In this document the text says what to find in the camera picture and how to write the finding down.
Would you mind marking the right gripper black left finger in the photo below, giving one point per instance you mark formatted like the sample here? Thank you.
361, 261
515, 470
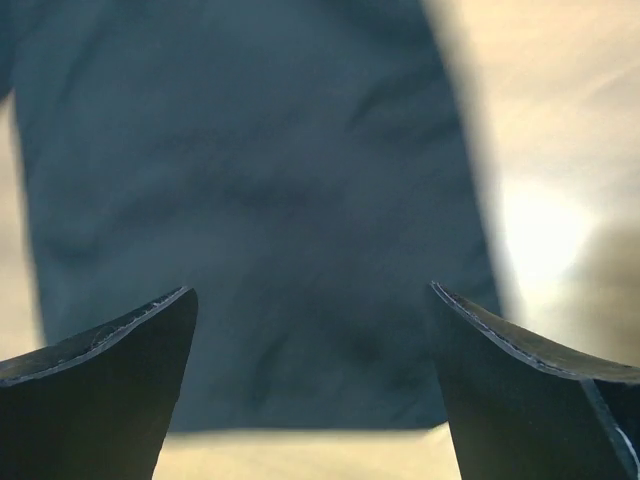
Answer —
97, 405

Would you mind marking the black t shirt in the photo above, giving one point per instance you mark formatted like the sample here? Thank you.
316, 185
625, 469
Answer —
300, 164

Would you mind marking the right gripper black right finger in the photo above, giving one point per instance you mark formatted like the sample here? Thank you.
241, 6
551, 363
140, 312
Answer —
521, 406

